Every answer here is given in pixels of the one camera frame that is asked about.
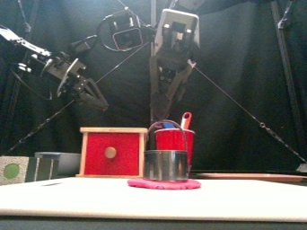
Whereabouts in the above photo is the red drawer with round knob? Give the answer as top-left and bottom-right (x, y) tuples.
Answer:
(84, 132), (142, 176)

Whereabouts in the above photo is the wooden drawer box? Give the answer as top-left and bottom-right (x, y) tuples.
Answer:
(76, 127), (150, 179)

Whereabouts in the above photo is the round metal dough cutter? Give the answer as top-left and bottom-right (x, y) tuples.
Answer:
(143, 119), (190, 182)

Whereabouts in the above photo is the flat pink dough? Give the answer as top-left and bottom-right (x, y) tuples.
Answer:
(127, 178), (203, 190)

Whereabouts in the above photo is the blue utensil tip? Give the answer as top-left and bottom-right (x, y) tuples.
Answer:
(159, 120), (178, 130)

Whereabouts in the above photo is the red cup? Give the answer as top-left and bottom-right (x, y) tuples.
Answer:
(154, 128), (196, 173)

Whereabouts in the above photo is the block with green circle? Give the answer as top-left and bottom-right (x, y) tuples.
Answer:
(0, 155), (60, 186)

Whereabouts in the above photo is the white cutting board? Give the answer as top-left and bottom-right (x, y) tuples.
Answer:
(0, 176), (307, 223)

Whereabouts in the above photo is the flat wooden tray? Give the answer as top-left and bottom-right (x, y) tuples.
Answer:
(195, 172), (307, 184)

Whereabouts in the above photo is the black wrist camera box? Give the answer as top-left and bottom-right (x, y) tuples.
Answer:
(96, 9), (147, 53)
(69, 34), (100, 56)

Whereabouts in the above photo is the red white utensil handle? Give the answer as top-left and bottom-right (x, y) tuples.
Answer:
(180, 111), (194, 130)

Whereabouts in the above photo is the dark slanted frame post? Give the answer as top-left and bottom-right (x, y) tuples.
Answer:
(270, 0), (307, 151)

